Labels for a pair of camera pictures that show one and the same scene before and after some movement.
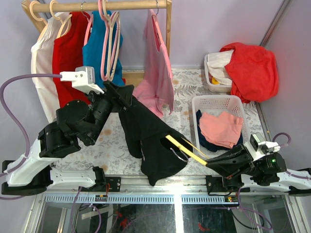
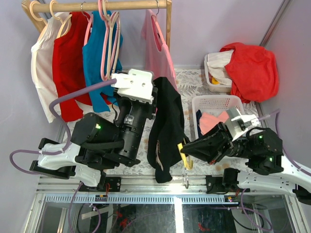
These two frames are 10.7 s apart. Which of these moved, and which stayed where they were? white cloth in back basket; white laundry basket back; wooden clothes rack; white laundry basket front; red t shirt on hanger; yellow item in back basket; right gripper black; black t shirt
Moved: right gripper black; black t shirt
Stayed: white cloth in back basket; wooden clothes rack; white laundry basket front; red t shirt on hanger; yellow item in back basket; white laundry basket back
